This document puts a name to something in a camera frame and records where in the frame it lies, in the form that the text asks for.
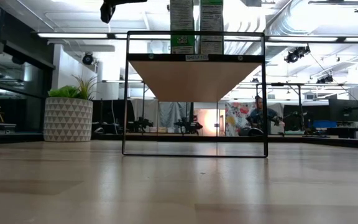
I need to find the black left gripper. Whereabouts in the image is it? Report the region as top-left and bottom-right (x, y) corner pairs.
(99, 0), (148, 24)

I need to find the green cereal box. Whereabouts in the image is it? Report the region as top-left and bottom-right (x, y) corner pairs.
(169, 0), (196, 55)
(200, 0), (224, 55)

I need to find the black track spotlight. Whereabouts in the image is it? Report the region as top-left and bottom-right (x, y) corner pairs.
(81, 52), (94, 66)
(284, 45), (311, 64)
(316, 74), (334, 85)

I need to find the grey cloth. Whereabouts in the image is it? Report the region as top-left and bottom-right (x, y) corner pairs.
(158, 101), (188, 129)

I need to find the succulent in white patterned pot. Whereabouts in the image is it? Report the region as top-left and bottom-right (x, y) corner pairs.
(43, 74), (98, 143)

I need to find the colourful floral cloth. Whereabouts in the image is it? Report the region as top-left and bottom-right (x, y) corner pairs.
(224, 101), (255, 137)

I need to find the person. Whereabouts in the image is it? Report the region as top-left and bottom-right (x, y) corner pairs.
(246, 95), (286, 137)

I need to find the black monitor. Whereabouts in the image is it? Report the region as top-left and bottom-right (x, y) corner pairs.
(328, 98), (358, 123)

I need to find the wooden shelf with black frame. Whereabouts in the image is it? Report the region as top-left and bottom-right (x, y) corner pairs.
(122, 30), (269, 159)

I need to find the silver ventilation duct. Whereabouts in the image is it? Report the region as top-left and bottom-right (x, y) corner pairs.
(265, 0), (358, 35)

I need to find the black aluminium table frame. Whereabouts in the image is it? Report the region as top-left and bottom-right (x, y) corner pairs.
(0, 132), (358, 151)

